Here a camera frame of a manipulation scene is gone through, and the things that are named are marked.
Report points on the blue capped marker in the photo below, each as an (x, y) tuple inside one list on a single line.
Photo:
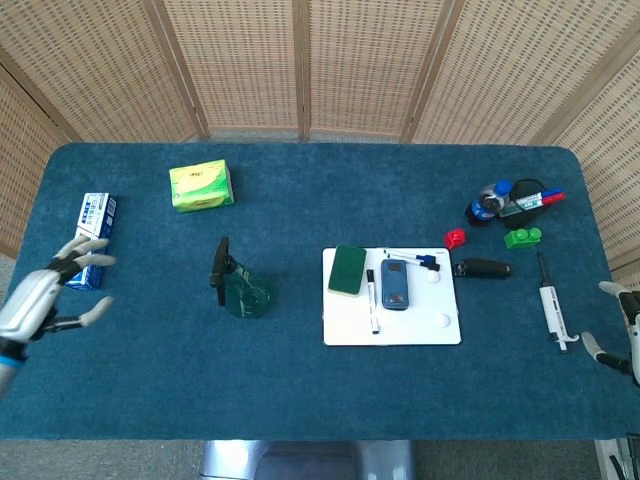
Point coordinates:
[(434, 266)]

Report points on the green yellow tissue pack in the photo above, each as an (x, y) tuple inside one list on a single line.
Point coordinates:
[(200, 187)]

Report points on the green yellow sponge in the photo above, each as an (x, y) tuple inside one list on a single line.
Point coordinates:
[(347, 270)]

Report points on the blue white toothpaste box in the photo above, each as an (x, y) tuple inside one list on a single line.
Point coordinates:
[(97, 215)]

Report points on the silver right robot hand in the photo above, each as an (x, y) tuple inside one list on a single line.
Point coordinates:
[(634, 345)]

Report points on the white magnetic whiteboard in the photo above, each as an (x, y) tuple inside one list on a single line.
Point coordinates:
[(415, 330)]

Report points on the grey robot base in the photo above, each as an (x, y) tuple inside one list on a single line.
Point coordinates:
[(300, 460)]

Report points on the long black-capped whiteboard marker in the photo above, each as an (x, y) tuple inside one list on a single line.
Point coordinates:
[(372, 300)]

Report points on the red-capped marker in holder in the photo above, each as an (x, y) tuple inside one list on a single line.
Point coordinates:
[(555, 199)]

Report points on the woven wooden folding screen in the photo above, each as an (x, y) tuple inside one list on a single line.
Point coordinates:
[(250, 60)]

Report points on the blue-capped marker in holder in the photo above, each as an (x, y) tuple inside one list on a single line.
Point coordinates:
[(554, 192)]

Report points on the blue whiteboard eraser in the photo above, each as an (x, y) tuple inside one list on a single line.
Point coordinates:
[(396, 285)]

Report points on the black mesh pen holder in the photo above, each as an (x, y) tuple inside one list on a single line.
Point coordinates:
[(522, 218)]

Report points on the red toy block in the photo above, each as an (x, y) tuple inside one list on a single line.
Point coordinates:
[(455, 239)]

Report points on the blue table cloth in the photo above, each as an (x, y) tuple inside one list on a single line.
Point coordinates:
[(300, 390)]

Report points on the blue-capped whiteboard marker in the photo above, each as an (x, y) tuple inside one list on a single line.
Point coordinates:
[(425, 258)]

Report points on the green toy block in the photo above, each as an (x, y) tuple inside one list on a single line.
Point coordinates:
[(522, 238)]

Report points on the white stand frame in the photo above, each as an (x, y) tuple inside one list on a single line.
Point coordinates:
[(617, 460)]

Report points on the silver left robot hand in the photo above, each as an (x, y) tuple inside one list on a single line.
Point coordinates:
[(27, 305)]

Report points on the white round magnet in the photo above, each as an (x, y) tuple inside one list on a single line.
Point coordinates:
[(444, 320), (432, 276)]

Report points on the green transparent spray bottle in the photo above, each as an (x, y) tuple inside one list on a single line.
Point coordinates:
[(250, 295)]

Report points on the cola bottle blue cap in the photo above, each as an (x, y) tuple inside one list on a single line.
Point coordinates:
[(485, 205)]

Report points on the white laboratory pipette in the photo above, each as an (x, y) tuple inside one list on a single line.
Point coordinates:
[(550, 305)]

